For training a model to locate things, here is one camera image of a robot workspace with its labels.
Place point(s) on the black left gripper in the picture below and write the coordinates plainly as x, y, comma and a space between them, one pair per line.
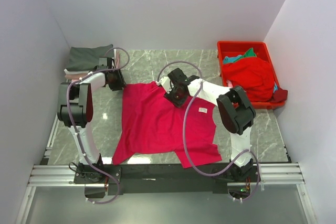
121, 83

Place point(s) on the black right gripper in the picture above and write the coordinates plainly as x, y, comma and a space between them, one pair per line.
169, 96

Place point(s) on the crimson t shirt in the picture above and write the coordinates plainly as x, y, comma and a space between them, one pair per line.
151, 124

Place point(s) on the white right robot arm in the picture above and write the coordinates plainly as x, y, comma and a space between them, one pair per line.
236, 111

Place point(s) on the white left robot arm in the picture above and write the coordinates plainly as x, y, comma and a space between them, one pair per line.
75, 111

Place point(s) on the pink folded shirt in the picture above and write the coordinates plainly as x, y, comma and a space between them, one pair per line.
118, 58

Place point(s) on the dark grey folded shirt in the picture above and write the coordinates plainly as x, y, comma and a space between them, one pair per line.
84, 57

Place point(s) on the teal garment in bin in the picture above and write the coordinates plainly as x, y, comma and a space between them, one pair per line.
234, 59

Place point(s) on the red plastic bin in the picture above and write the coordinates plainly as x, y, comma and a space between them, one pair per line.
235, 48

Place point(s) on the red t shirt in bin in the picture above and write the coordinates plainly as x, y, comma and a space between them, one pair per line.
254, 75

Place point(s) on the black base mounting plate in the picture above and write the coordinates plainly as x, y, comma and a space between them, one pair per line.
165, 178

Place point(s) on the maroon garment on bin edge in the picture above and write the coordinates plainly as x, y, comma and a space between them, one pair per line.
280, 95

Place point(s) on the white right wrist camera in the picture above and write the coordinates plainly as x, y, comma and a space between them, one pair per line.
164, 82

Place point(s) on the aluminium frame rail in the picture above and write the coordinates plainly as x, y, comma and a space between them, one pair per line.
61, 175

